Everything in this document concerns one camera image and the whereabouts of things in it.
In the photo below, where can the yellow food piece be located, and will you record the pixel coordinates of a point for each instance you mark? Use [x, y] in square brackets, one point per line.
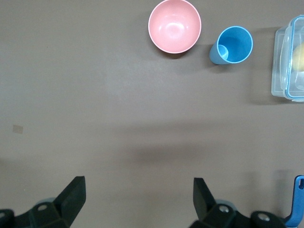
[299, 57]

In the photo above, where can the pink bowl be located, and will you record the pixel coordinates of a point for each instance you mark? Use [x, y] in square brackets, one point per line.
[174, 26]

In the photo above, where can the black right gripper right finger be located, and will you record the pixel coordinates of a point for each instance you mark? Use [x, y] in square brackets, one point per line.
[202, 202]

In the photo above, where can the clear plastic food container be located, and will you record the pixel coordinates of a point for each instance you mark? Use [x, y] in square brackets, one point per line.
[281, 71]

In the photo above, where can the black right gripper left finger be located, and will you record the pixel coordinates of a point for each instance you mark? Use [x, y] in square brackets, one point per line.
[71, 199]

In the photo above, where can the blue plastic cup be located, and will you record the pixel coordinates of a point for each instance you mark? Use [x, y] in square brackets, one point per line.
[235, 45]

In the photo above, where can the brown tape patch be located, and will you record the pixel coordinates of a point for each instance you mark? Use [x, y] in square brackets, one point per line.
[17, 129]

